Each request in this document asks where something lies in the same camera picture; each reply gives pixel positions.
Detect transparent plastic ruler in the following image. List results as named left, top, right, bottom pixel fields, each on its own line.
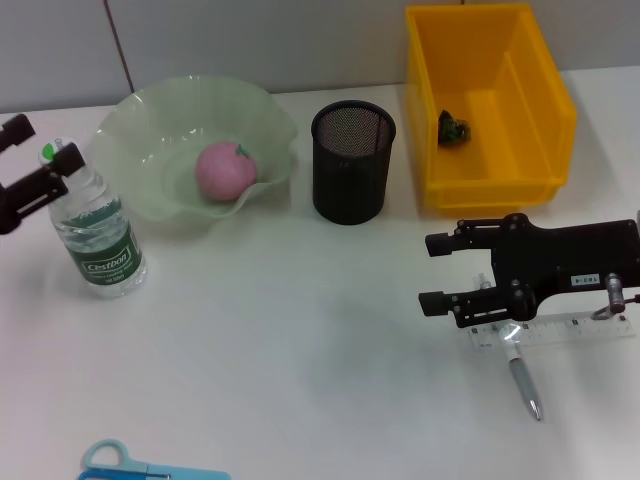
left=467, top=312, right=634, bottom=354

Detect pale green wavy glass bowl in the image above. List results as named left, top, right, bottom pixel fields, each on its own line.
left=91, top=73, right=300, bottom=224

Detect black mesh pen holder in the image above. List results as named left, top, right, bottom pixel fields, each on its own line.
left=310, top=100, right=397, bottom=226

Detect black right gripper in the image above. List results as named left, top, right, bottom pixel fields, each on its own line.
left=418, top=212, right=640, bottom=330

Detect silver ballpoint pen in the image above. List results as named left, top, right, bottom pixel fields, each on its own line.
left=477, top=273, right=544, bottom=422

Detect pink toy peach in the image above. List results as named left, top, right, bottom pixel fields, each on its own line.
left=194, top=141, right=260, bottom=204

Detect yellow plastic bin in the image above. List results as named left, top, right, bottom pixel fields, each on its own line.
left=404, top=3, right=579, bottom=217

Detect light blue scissors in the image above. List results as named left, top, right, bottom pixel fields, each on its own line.
left=79, top=438, right=151, bottom=474

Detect clear green-label water bottle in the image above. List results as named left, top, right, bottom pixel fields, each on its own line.
left=38, top=137, right=149, bottom=300

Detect green plastic wrapper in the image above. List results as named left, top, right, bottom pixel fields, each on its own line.
left=437, top=109, right=474, bottom=148

